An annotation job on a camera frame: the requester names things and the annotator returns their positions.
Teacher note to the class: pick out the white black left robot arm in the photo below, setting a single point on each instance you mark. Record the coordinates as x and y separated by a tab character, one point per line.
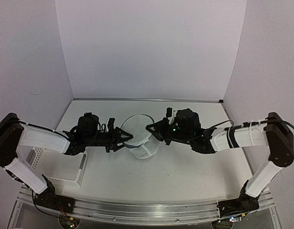
16	136

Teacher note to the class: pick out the aluminium rear table rail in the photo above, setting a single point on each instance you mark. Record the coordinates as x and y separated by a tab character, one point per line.
150	100

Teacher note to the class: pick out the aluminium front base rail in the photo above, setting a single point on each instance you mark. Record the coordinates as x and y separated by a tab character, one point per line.
146	214

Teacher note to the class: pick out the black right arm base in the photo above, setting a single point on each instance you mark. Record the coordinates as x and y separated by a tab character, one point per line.
244	204

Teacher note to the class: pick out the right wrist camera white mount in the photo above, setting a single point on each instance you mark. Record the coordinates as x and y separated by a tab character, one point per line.
171	114

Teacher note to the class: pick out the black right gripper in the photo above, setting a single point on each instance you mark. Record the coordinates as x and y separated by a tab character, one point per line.
160	128

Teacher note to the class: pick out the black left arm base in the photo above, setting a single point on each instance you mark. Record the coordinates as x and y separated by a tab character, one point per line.
50	200

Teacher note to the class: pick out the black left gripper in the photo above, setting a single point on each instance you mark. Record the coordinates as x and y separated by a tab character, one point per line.
116	138

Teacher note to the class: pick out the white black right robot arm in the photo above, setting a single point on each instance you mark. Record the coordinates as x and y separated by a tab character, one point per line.
272	133

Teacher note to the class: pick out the white perforated plastic basket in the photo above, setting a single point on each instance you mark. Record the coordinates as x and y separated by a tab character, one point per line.
62	170

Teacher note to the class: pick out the white mesh laundry bag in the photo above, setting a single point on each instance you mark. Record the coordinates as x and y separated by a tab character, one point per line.
143	145

